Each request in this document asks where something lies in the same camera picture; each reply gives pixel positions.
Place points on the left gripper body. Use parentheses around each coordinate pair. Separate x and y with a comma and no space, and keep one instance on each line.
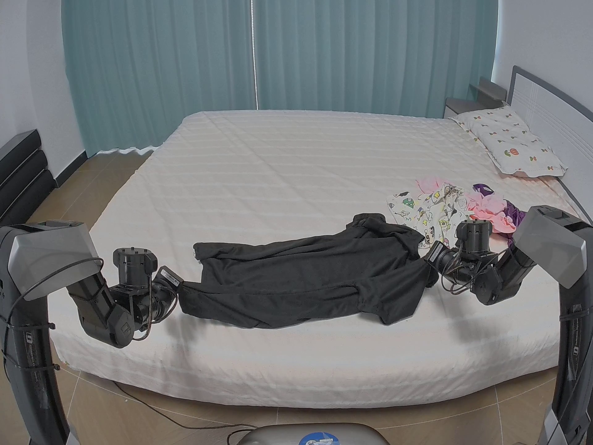
(163,303)

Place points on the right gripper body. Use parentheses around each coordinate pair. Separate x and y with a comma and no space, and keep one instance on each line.
(450,268)

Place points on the black T-shirt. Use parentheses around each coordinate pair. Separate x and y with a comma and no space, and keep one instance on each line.
(301,281)

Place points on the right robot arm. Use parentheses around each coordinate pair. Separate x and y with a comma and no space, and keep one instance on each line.
(509,267)

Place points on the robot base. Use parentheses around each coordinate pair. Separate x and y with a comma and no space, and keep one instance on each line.
(315,434)

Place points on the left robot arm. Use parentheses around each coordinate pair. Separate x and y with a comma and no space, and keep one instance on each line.
(97,299)

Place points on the bed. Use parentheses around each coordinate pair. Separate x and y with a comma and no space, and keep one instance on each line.
(278,165)

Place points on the white printed pyjama garment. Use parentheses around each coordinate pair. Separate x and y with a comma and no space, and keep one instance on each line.
(417,211)

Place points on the pink garment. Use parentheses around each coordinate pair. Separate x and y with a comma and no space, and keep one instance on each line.
(486,206)

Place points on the purple garment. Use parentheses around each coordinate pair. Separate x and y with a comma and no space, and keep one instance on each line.
(514,211)

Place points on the white printed pillow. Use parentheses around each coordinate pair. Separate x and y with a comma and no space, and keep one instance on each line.
(509,142)

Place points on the grey bedside table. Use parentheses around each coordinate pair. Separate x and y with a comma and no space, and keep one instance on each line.
(468,104)

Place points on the black chest of drawers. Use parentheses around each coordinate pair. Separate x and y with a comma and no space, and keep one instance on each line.
(23,174)

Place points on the blue-green curtain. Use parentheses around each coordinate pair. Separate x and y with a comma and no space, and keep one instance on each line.
(370,40)
(162,53)

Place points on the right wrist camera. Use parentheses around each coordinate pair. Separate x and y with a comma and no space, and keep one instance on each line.
(438,254)

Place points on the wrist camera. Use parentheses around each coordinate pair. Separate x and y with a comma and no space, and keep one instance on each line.
(170,278)
(438,254)

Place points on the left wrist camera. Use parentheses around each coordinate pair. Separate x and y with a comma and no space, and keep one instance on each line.
(170,278)

